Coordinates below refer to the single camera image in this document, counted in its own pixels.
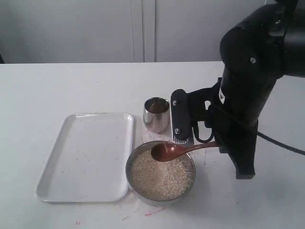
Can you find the white cabinet doors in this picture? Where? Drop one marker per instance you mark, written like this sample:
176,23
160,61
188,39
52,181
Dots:
61,31

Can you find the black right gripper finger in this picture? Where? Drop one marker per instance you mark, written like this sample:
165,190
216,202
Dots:
242,155

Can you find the steel cup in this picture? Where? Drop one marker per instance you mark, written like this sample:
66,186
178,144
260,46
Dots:
156,114

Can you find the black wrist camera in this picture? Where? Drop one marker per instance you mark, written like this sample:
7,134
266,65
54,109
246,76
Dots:
182,133

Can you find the white rectangular plastic tray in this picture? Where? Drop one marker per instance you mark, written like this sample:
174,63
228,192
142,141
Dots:
87,161

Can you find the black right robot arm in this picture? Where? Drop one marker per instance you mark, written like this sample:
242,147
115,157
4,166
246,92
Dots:
265,46

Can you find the stainless steel rice bowl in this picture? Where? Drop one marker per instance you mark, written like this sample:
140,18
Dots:
187,161

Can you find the brown wooden spoon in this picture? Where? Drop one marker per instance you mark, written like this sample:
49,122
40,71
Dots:
170,151

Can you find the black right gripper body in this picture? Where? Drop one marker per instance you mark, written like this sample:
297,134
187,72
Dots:
231,135

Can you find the uncooked white rice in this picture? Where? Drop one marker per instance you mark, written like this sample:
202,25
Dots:
158,180

